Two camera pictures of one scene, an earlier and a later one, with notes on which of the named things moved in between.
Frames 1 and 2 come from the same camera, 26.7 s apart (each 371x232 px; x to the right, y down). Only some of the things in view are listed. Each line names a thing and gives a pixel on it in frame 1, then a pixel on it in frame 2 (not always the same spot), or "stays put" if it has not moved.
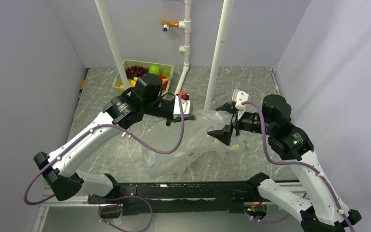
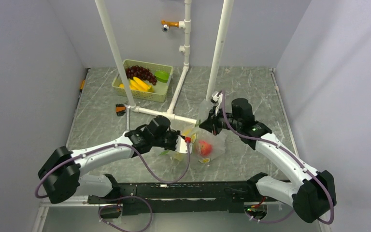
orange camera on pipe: (166, 25) stays put
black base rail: (181, 196) stays put
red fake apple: (164, 84) -> (206, 148)
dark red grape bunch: (135, 71) stays put
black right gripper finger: (224, 135) -> (207, 125)
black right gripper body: (250, 122) -> (219, 122)
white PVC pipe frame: (186, 25) stays put
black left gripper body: (160, 108) -> (168, 141)
